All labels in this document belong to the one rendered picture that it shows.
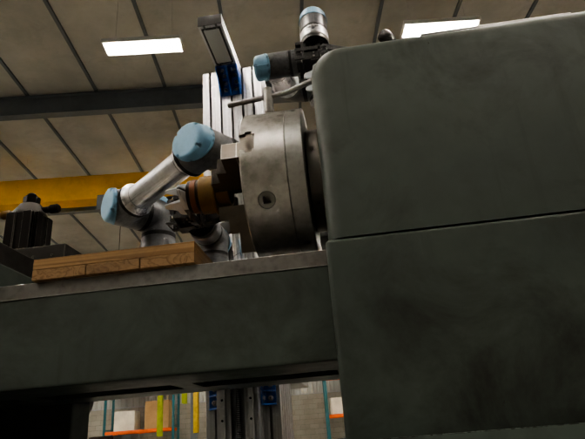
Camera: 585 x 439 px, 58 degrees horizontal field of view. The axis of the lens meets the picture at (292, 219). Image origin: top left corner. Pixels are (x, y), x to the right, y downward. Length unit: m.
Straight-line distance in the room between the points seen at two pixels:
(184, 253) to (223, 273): 0.08
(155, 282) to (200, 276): 0.08
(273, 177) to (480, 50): 0.44
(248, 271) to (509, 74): 0.57
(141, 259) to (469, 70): 0.67
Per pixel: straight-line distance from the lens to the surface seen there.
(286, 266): 0.91
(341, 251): 0.86
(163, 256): 0.96
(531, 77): 1.04
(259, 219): 1.02
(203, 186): 1.15
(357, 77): 1.01
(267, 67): 1.56
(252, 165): 1.01
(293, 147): 1.02
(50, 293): 1.05
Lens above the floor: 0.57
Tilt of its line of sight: 23 degrees up
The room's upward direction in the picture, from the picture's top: 5 degrees counter-clockwise
